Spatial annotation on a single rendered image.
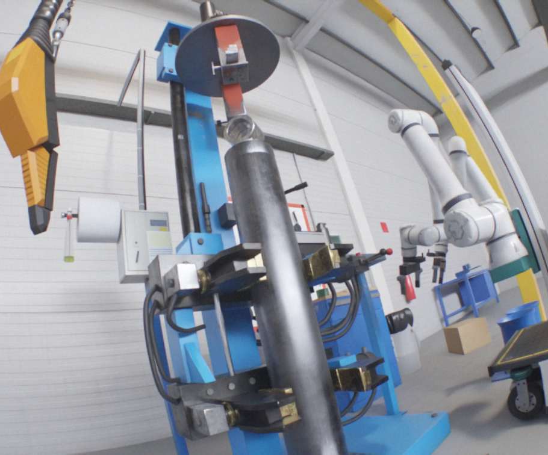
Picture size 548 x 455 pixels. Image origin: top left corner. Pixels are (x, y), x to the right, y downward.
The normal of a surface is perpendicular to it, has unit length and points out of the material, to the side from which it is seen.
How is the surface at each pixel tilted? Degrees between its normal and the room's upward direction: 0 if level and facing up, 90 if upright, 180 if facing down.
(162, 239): 90
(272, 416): 90
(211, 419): 90
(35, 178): 106
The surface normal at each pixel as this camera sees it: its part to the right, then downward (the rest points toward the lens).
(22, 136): 0.08, 0.54
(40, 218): 0.62, -0.22
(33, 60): 0.96, -0.25
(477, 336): -0.14, -0.30
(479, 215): 0.14, -0.52
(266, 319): -0.63, -0.12
